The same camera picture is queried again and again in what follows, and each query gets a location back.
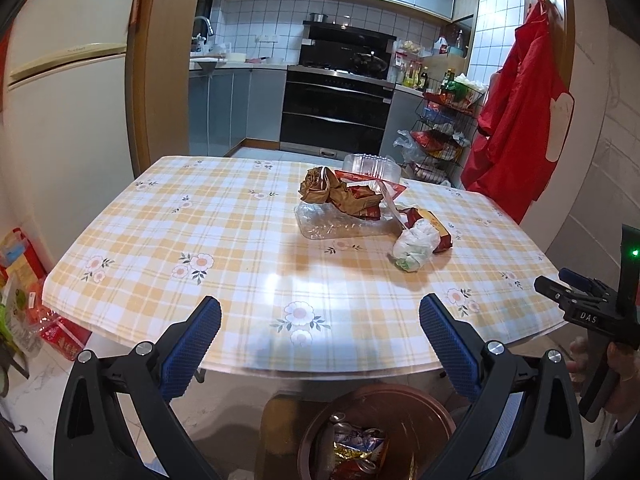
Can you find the gold foil wrapper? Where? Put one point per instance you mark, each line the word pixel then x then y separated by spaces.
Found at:
pixel 350 452

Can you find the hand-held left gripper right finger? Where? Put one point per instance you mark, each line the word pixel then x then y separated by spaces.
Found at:
pixel 447 342

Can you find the grey lower cabinets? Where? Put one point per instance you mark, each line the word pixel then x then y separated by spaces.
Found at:
pixel 230 110

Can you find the clear plastic tray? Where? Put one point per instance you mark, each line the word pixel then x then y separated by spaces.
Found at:
pixel 330 225

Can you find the brown trash bin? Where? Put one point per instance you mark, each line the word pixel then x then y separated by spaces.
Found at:
pixel 425 425

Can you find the white wall socket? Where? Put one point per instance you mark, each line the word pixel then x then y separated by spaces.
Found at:
pixel 267 38

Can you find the bags on floor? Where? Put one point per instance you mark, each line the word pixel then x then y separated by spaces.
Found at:
pixel 17 310

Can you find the crushed drink can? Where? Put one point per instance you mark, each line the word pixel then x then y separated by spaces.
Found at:
pixel 362 437

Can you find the person's right hand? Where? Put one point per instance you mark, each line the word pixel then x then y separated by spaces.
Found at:
pixel 622 375

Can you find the crushed red can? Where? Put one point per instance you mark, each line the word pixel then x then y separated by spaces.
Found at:
pixel 352 470

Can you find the table with checkered cloth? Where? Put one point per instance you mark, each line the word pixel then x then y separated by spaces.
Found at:
pixel 200 210

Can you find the red snack packet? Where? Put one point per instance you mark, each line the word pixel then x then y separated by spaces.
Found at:
pixel 440 232

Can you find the brown wrapper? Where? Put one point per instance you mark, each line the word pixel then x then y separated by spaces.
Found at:
pixel 320 185

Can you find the black range hood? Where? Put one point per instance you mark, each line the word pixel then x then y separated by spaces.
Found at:
pixel 350 40

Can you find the red and yellow bag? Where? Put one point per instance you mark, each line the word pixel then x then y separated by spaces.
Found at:
pixel 20 255

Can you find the small metal pot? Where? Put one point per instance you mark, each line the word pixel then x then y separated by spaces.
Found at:
pixel 317 17

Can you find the black built-in oven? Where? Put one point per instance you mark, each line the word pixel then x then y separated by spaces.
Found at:
pixel 332 115

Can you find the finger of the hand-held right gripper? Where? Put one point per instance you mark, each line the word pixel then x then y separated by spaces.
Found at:
pixel 552 291
pixel 575 278

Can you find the wooden door frame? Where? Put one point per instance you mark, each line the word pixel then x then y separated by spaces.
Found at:
pixel 165 60

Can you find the white plastic jug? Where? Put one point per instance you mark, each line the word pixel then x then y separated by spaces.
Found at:
pixel 440 46

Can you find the white knotted plastic bag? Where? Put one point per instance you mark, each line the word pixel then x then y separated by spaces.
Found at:
pixel 415 245

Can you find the red and clear plastic bag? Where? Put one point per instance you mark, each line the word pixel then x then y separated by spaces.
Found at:
pixel 362 197

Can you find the wooden wall cabinet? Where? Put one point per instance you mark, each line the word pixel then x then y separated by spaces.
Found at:
pixel 465 5

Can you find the cream refrigerator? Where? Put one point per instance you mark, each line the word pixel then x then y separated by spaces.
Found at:
pixel 65 110

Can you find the red apron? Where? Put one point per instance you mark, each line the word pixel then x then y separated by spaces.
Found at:
pixel 520 125

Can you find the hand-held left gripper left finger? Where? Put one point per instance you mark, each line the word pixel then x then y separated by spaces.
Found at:
pixel 192 340

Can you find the green glass bottle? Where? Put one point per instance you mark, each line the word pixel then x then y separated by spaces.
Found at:
pixel 450 84

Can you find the white tub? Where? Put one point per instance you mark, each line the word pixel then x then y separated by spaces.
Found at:
pixel 235 57

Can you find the black wok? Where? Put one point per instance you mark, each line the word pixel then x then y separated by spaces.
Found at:
pixel 369 62

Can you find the chrome faucet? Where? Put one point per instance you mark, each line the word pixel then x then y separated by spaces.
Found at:
pixel 202 35

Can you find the row of condiment bottles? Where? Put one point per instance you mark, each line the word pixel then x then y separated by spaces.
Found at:
pixel 412 76

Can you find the crumpled clear plastic bag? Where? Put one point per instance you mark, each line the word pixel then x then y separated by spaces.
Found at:
pixel 409 147

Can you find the clear plastic container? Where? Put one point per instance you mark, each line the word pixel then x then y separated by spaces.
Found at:
pixel 372 165

